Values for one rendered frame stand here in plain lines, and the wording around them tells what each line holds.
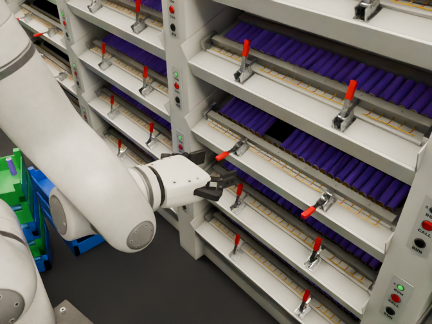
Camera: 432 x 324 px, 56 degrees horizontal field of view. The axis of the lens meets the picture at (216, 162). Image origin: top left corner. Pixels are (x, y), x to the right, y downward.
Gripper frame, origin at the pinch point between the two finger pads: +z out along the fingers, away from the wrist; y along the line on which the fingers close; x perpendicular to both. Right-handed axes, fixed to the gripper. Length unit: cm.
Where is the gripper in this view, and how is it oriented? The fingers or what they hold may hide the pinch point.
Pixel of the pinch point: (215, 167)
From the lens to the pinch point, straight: 80.1
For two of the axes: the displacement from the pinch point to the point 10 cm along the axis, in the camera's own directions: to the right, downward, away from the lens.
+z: 7.4, -2.2, 6.4
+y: 6.6, 4.5, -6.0
